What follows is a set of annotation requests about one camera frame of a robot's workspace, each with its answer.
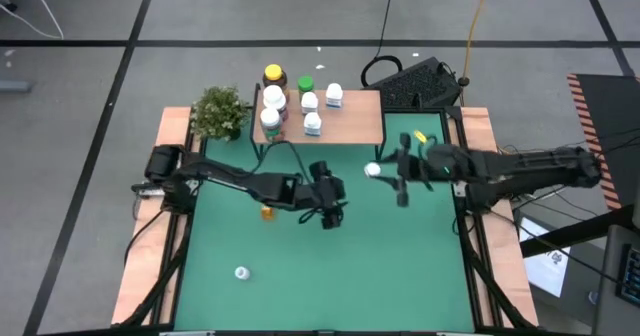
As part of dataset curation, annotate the black perforated computer case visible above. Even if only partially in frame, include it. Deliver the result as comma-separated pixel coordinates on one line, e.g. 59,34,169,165
367,55,464,110

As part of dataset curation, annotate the black keyboard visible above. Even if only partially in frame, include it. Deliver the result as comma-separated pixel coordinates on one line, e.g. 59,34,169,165
615,244,640,308

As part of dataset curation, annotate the amber bottle yellow cap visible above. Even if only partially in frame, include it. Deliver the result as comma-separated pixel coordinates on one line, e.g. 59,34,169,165
262,63,290,95

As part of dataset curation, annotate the grey metal bar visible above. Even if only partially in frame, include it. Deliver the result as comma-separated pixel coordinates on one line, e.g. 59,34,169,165
0,79,32,95

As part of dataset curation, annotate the green potted plant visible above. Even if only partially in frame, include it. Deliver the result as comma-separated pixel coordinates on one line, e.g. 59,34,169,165
189,84,252,142

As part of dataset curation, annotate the black mat striped edge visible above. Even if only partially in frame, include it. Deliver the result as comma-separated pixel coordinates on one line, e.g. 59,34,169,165
567,73,640,212

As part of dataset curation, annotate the black table frame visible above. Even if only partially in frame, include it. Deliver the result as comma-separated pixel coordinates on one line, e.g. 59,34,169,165
112,105,541,336

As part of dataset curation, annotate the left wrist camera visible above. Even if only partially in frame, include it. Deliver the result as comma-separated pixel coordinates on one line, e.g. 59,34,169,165
319,210,344,231

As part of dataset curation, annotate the white floor cable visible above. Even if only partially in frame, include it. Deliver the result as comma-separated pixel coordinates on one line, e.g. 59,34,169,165
0,0,65,41

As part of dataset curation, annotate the white bottle purple label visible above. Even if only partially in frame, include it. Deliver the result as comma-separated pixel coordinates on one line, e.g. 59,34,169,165
262,84,289,122

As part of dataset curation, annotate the green peach-label supplement bottle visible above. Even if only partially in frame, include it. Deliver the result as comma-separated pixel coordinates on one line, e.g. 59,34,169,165
259,107,286,142

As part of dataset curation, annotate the wooden shelf black frame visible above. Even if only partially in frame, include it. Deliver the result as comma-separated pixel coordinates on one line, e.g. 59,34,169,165
249,89,387,165

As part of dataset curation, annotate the black floor cable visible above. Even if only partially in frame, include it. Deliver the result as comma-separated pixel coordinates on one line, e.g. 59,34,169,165
357,0,416,90

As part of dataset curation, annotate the yellow cable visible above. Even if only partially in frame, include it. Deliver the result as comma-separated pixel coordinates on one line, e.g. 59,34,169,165
460,0,496,87

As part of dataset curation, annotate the white melatonin bottle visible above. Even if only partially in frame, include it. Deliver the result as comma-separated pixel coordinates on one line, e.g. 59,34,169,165
300,91,320,116
325,82,345,110
303,111,323,138

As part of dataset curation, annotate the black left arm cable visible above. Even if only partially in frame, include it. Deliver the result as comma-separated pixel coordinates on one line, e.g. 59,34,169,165
249,139,314,187

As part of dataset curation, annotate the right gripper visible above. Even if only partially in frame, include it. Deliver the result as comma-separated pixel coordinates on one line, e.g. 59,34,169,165
377,132,454,208

